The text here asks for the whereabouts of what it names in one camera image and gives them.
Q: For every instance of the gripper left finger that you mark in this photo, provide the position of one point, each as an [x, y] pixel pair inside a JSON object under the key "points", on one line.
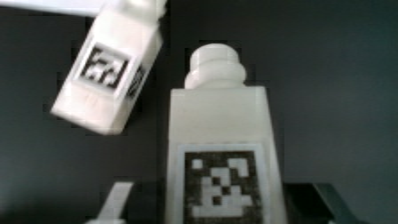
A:
{"points": [[111, 212]]}

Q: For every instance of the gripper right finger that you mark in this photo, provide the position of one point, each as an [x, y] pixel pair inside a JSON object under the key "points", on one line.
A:
{"points": [[315, 205]]}

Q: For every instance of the white table leg with tag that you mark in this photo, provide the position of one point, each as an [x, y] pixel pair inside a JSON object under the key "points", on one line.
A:
{"points": [[225, 189]]}

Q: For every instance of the white table leg middle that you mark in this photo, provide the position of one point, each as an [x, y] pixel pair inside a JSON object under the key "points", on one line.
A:
{"points": [[109, 72]]}

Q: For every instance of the paper sheet with tags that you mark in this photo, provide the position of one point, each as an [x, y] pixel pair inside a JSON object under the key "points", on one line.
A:
{"points": [[74, 7]]}

